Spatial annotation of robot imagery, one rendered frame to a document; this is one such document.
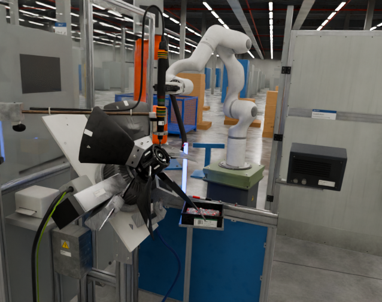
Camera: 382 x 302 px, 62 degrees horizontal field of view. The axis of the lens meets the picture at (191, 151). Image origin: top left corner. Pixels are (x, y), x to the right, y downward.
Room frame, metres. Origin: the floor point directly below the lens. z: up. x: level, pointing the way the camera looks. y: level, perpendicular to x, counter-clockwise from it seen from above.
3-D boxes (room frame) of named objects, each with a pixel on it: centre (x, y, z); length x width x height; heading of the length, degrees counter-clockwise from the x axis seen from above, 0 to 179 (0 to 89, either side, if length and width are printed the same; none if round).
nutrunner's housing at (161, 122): (1.45, 0.15, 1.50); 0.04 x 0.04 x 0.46
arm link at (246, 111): (1.98, -0.31, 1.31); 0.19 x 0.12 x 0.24; 43
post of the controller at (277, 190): (1.61, -0.47, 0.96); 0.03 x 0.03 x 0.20; 70
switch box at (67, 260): (1.35, 0.54, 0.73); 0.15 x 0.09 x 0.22; 70
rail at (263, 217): (1.75, -0.07, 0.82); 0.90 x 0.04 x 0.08; 70
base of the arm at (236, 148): (2.00, -0.29, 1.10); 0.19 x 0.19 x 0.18
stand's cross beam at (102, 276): (1.39, 0.40, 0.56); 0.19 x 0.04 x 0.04; 70
